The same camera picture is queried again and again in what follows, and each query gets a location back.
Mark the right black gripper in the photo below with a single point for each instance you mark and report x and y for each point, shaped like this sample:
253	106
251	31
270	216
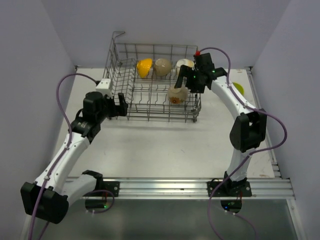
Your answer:
197	88

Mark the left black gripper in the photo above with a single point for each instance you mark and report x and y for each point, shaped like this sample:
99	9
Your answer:
120	110

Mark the beige bowl with sunflower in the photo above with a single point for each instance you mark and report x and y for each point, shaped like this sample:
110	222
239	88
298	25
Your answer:
177	95

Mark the grey wire dish rack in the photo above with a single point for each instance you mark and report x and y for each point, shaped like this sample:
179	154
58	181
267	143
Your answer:
147	97

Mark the lime green bowl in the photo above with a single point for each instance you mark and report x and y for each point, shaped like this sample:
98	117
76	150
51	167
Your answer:
239	87

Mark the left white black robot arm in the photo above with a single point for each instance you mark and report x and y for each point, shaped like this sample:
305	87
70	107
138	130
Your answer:
50	196

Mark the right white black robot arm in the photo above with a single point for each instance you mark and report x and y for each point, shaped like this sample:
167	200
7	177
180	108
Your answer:
247	132

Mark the cream white bowl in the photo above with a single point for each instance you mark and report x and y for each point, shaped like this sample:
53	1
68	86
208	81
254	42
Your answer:
183	62

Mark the beige brown glazed bowl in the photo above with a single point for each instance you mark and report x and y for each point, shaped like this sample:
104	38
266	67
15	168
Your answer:
162	67

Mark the yellow bowl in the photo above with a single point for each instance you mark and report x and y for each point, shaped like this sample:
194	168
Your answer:
143	67

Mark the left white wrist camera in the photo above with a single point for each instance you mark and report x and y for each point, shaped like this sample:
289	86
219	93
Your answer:
105	87

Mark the aluminium mounting rail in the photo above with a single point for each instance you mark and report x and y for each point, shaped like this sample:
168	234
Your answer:
196	188

